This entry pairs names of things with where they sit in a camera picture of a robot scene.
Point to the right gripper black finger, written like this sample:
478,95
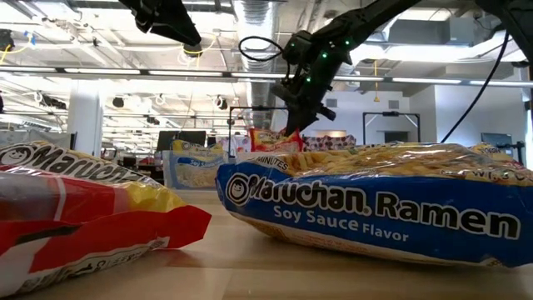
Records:
302,121

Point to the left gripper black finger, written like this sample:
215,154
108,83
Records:
175,23

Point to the blue Maruchan soy sauce pack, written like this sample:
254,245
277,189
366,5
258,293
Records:
195,175
333,208

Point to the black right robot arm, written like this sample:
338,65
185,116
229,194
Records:
375,16

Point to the computer monitor on arm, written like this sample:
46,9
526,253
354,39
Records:
495,138

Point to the black ceiling-mounted device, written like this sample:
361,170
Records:
192,51

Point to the polka dot fabric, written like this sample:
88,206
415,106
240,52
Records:
333,143

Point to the linear ceiling light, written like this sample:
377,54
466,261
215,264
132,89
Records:
104,71

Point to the black desk monitor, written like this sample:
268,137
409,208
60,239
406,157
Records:
179,139

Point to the white square pillar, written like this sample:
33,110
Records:
85,121

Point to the clear plastic bin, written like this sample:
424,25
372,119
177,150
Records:
167,166

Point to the grey partition screen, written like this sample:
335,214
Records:
41,136

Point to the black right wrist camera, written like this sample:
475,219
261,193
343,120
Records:
285,93

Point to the black metal frame stand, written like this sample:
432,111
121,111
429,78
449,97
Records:
250,108
391,113

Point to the silver ventilation duct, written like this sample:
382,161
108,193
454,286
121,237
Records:
256,16

